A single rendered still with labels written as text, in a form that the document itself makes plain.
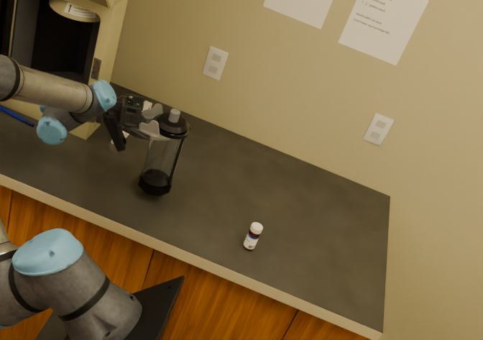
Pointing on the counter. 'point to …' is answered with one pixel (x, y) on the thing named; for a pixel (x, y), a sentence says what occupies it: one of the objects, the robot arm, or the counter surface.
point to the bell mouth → (69, 10)
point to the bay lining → (50, 36)
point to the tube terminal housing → (111, 21)
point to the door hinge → (8, 16)
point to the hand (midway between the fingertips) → (168, 131)
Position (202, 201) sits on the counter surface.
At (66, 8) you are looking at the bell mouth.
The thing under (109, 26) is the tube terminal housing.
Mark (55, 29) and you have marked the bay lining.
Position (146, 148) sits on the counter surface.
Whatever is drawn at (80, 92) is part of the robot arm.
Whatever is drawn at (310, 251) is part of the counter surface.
